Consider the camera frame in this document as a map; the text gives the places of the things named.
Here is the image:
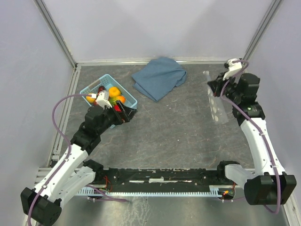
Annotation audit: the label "green orange mango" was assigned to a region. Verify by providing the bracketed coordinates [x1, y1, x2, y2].
[109, 96, 126, 105]

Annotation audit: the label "small yellow orange fruit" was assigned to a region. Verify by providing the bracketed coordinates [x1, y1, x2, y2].
[86, 93, 97, 104]

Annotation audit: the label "orange tangerine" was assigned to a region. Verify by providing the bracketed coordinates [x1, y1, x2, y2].
[109, 87, 121, 98]

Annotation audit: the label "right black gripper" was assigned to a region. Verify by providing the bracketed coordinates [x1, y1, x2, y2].
[206, 71, 241, 103]

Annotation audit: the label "aluminium frame profiles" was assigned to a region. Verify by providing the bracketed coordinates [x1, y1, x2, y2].
[22, 0, 301, 226]

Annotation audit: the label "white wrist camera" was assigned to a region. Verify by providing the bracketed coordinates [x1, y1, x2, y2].
[91, 91, 112, 109]
[223, 58, 243, 81]

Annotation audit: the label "bright red apple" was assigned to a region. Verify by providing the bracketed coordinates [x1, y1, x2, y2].
[113, 105, 121, 112]

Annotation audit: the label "small dark plum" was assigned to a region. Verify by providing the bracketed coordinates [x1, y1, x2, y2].
[97, 86, 106, 93]

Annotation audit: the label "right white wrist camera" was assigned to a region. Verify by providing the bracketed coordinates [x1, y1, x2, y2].
[223, 58, 243, 81]

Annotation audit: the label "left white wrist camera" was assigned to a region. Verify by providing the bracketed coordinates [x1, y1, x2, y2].
[91, 91, 112, 109]

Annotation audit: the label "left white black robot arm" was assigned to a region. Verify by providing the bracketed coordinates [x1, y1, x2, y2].
[21, 101, 137, 226]

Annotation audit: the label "blue folded cloth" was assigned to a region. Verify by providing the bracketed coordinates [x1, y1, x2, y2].
[132, 57, 187, 102]

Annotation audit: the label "light blue plastic basket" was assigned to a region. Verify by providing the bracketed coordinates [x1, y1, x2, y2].
[80, 74, 137, 129]

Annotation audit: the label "light blue cable duct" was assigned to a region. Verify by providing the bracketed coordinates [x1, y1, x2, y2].
[75, 185, 226, 196]

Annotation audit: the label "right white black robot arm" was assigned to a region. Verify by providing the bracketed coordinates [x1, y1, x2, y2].
[207, 73, 297, 205]

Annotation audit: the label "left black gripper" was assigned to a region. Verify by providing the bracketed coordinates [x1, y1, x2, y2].
[97, 99, 137, 135]

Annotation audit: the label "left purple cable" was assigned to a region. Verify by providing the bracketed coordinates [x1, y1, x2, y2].
[27, 93, 129, 226]

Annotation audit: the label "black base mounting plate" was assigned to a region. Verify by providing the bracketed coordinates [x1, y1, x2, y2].
[77, 167, 245, 193]

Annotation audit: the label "clear zip top bag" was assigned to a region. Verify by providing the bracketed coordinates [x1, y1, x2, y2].
[207, 85, 229, 124]

